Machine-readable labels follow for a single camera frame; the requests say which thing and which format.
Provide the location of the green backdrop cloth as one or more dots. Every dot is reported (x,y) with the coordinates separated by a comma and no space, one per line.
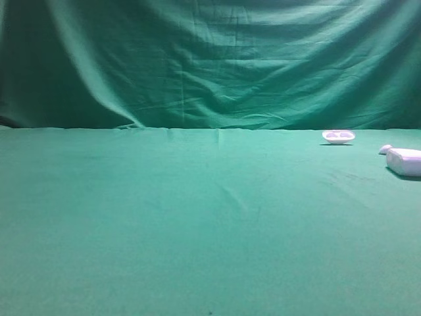
(295,65)

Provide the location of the white earbud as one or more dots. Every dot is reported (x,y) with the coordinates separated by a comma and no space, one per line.
(384,149)

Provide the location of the white rectangular box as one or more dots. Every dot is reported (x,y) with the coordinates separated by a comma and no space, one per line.
(404,162)

